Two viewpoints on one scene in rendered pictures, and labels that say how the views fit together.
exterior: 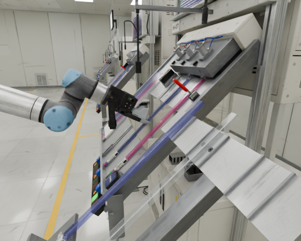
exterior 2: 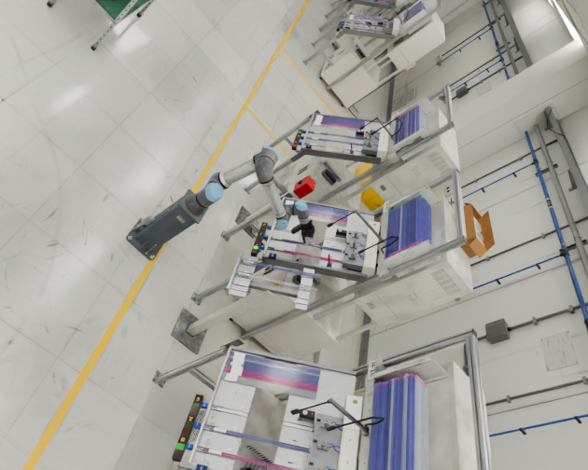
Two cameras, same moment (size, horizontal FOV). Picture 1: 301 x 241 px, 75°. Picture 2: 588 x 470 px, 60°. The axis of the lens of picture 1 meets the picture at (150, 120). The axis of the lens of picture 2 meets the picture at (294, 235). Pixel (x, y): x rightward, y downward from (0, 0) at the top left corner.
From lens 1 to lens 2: 276 cm
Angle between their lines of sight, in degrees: 19
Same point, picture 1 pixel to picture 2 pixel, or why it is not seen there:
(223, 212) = (289, 306)
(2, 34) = not seen: outside the picture
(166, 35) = (409, 166)
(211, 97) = (332, 272)
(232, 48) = (358, 268)
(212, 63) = (346, 264)
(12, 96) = (278, 206)
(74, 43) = not seen: outside the picture
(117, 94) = (308, 227)
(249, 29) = (369, 270)
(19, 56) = not seen: outside the picture
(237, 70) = (350, 276)
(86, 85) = (302, 215)
